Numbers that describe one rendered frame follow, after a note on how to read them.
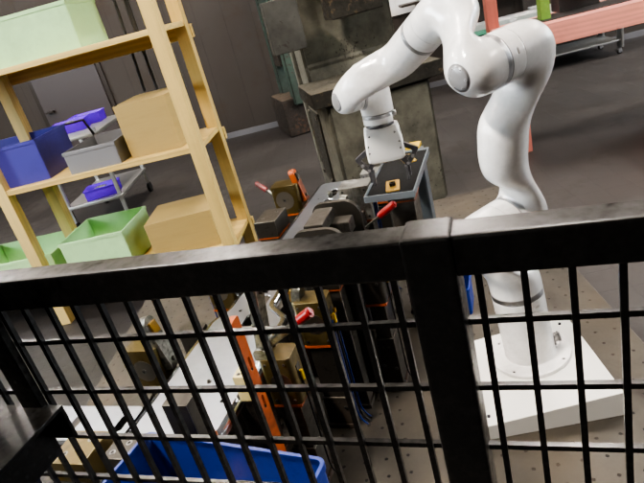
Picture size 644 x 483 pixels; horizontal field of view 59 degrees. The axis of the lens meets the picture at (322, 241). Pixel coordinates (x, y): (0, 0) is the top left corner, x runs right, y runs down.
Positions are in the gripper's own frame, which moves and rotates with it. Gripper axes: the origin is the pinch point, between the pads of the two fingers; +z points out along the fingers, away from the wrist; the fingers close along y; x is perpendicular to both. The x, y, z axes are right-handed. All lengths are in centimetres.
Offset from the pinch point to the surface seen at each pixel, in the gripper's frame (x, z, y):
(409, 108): -261, 41, -5
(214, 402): 62, 18, 40
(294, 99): -591, 69, 141
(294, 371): 57, 17, 23
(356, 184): -22.3, 7.4, 12.8
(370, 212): -19.3, 16.5, 10.0
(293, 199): -51, 18, 41
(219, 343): 41, 18, 45
